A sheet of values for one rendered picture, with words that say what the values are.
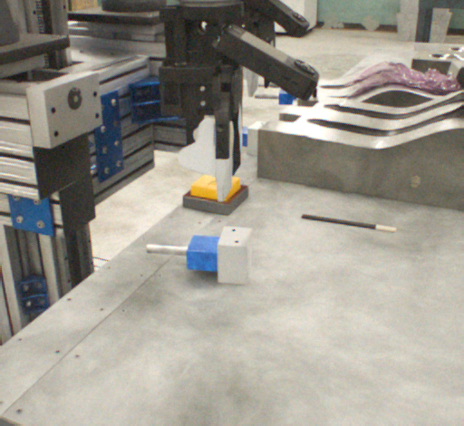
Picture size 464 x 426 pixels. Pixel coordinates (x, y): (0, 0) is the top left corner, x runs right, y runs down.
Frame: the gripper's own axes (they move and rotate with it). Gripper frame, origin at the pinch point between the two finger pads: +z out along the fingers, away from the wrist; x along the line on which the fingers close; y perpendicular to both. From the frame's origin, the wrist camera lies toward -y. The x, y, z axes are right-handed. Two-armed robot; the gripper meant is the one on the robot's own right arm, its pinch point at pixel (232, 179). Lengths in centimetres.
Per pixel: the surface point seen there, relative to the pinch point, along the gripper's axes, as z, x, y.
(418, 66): 8, -112, -36
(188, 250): 8.9, 1.7, 5.4
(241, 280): 12.5, 2.1, -1.2
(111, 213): 91, -175, 85
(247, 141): 10.2, -44.7, 4.1
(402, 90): 4, -63, -26
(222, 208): 11.8, -16.9, 4.4
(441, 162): 6.0, -25.0, -28.5
